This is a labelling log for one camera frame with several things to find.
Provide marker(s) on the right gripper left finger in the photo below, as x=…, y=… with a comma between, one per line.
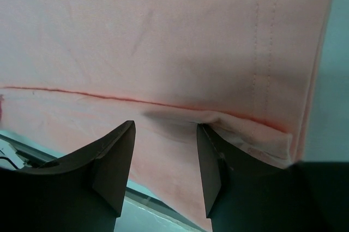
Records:
x=85, y=193

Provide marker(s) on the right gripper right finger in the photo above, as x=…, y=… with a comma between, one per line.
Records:
x=242, y=193

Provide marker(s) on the pink t shirt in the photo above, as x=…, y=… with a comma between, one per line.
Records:
x=73, y=70

